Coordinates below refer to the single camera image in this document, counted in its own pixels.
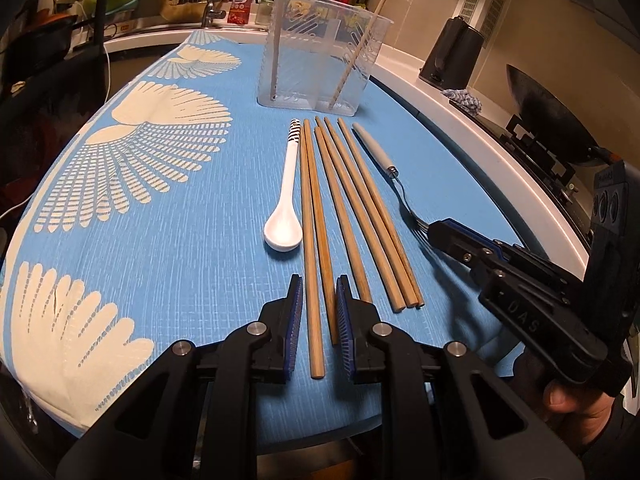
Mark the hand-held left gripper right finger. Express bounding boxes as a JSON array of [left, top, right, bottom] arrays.
[[336, 274, 586, 480]]

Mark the wall vent grille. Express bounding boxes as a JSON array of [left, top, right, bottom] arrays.
[[457, 0, 486, 23], [482, 0, 506, 36]]

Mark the person's right hand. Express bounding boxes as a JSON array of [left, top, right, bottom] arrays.
[[544, 378, 627, 457]]

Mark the white cable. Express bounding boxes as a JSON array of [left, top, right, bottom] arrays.
[[0, 2, 112, 221]]

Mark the white ceramic spoon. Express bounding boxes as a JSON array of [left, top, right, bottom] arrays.
[[263, 119, 304, 252]]

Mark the black shelf rack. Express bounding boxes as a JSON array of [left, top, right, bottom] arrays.
[[0, 0, 117, 91]]

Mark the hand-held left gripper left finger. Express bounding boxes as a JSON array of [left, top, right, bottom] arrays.
[[55, 274, 305, 480]]

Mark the blue dish cloth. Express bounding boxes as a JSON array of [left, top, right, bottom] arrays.
[[441, 87, 483, 113]]

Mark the black gas stove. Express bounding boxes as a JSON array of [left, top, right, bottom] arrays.
[[450, 100, 596, 241]]

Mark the clear plastic utensil holder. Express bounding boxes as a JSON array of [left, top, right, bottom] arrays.
[[257, 0, 390, 112]]

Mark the black wok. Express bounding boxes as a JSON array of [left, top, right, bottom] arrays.
[[506, 64, 613, 167]]

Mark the blue patterned tablecloth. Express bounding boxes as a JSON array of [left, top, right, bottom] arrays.
[[0, 27, 531, 443]]

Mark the dark pot orange rim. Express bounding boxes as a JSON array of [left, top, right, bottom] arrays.
[[30, 10, 83, 56]]

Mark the grey handled steel fork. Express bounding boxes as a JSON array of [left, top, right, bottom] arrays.
[[352, 122, 441, 233]]

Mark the green plastic basin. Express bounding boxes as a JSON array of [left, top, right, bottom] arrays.
[[102, 0, 141, 16]]

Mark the black electric kettle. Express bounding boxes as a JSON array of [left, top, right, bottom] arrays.
[[419, 16, 486, 90]]

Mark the red plastic bottle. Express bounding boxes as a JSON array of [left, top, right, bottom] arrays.
[[227, 0, 255, 26]]

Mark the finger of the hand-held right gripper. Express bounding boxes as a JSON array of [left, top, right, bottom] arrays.
[[440, 218, 584, 295], [429, 220, 502, 287]]

